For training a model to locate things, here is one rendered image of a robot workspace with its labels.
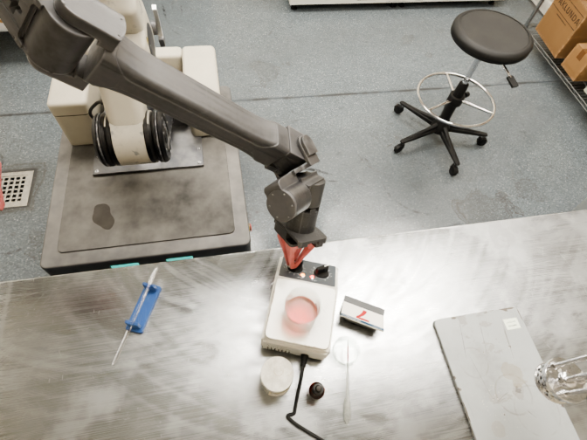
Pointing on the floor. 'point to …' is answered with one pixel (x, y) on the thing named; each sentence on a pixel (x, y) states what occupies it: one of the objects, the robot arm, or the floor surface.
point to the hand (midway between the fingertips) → (292, 264)
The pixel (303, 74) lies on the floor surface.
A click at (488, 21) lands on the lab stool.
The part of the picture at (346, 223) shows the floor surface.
